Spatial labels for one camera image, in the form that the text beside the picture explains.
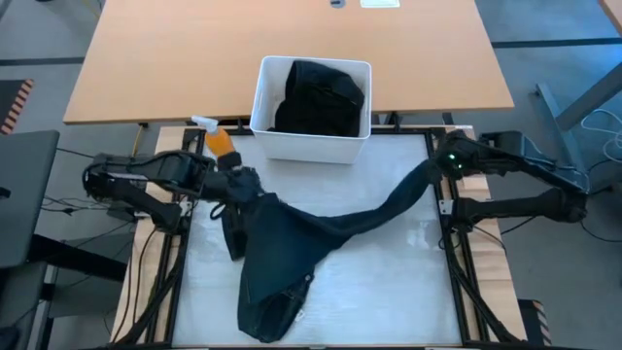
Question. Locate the orange spray bottle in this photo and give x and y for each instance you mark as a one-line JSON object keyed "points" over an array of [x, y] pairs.
{"points": [[219, 142]]}

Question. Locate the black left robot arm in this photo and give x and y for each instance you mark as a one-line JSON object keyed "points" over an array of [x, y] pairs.
{"points": [[165, 170]]}

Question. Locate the black metal floor beam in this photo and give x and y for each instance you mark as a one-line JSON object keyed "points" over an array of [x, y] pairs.
{"points": [[78, 257]]}

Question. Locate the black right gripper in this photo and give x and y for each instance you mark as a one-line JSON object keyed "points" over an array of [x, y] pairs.
{"points": [[454, 158]]}

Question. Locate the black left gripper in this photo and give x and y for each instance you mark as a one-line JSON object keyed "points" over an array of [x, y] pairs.
{"points": [[221, 185]]}

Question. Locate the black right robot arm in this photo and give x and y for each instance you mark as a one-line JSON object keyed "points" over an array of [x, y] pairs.
{"points": [[525, 201]]}

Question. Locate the dark navy garment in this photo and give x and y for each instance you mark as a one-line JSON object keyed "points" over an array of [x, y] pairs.
{"points": [[316, 102]]}

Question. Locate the white perforated laundry basket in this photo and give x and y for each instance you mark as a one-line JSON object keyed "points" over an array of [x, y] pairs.
{"points": [[311, 148]]}

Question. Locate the dark blue jeans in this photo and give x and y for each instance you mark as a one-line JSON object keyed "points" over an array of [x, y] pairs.
{"points": [[282, 243]]}

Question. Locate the black mat hazard-striped edge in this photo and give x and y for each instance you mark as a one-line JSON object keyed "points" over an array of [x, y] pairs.
{"points": [[12, 104]]}

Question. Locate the silver metal bracket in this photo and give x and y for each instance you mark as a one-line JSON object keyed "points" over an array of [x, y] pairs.
{"points": [[446, 206]]}

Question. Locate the light wooden desk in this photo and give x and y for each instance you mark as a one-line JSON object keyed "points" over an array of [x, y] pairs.
{"points": [[614, 12], [170, 58]]}

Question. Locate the hazard-striped black block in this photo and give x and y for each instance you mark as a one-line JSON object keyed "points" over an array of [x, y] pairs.
{"points": [[539, 321]]}

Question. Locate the grey metal desk leg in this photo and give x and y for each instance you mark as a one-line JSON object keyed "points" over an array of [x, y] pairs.
{"points": [[559, 126]]}

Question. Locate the white flat socket plate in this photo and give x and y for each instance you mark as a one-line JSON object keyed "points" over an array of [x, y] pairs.
{"points": [[379, 3]]}

